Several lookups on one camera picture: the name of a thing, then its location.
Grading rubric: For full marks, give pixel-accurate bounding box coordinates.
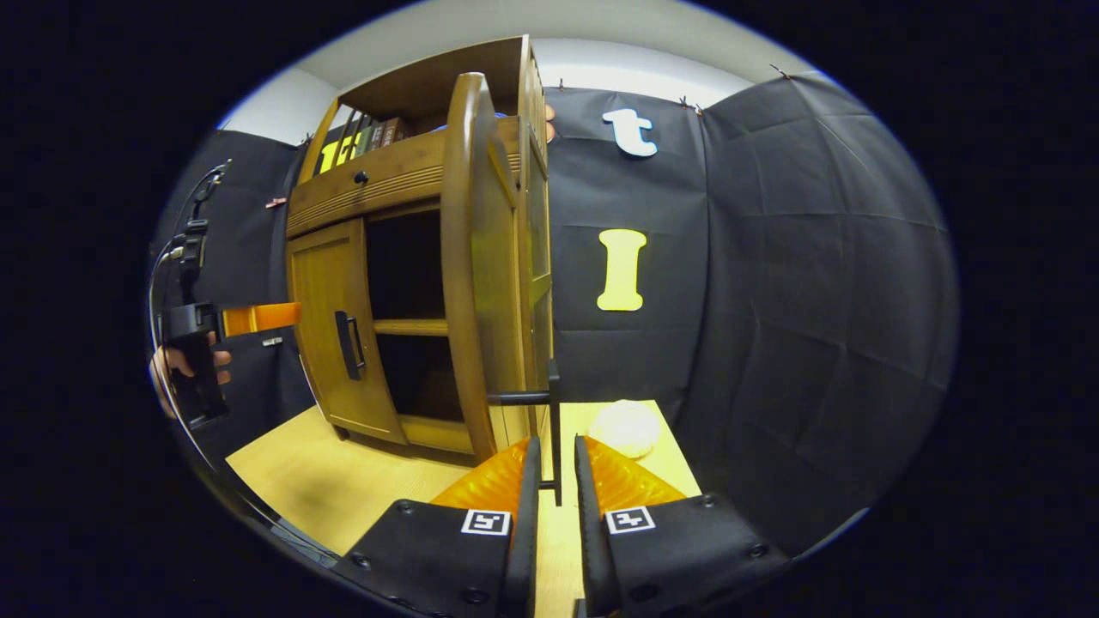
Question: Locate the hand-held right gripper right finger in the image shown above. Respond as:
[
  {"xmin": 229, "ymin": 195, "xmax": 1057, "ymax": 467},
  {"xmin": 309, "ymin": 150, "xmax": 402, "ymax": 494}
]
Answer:
[{"xmin": 574, "ymin": 435, "xmax": 791, "ymax": 618}]

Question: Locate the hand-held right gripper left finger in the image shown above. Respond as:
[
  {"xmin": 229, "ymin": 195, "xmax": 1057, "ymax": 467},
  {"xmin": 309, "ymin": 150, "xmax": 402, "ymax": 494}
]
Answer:
[{"xmin": 331, "ymin": 436, "xmax": 543, "ymax": 618}]

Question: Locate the wooden shoe cabinet door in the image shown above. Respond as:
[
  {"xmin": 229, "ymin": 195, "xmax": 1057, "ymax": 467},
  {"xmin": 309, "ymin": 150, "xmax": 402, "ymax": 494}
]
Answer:
[
  {"xmin": 286, "ymin": 217, "xmax": 410, "ymax": 445},
  {"xmin": 440, "ymin": 73, "xmax": 564, "ymax": 507}
]

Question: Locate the wooden double-door shoe cabinet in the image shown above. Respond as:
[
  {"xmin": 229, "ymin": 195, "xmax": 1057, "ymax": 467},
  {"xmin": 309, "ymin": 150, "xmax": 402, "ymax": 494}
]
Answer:
[{"xmin": 286, "ymin": 34, "xmax": 556, "ymax": 460}]

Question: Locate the wooden cabinet drawer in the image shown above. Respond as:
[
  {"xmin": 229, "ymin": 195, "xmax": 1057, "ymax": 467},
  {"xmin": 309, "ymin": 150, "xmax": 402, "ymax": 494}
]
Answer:
[{"xmin": 286, "ymin": 116, "xmax": 525, "ymax": 239}]

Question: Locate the black backdrop cloth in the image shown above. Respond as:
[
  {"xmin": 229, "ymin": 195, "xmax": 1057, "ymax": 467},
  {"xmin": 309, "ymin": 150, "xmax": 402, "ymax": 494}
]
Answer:
[
  {"xmin": 545, "ymin": 73, "xmax": 960, "ymax": 559},
  {"xmin": 150, "ymin": 129, "xmax": 320, "ymax": 464}
]

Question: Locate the cream round ball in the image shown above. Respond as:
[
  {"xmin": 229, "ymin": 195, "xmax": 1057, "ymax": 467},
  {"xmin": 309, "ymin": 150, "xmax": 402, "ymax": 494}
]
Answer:
[{"xmin": 588, "ymin": 400, "xmax": 662, "ymax": 460}]

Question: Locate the wooden inner shelf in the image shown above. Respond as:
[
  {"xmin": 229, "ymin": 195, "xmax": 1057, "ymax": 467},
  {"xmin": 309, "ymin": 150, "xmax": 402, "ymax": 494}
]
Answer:
[{"xmin": 373, "ymin": 319, "xmax": 449, "ymax": 337}]

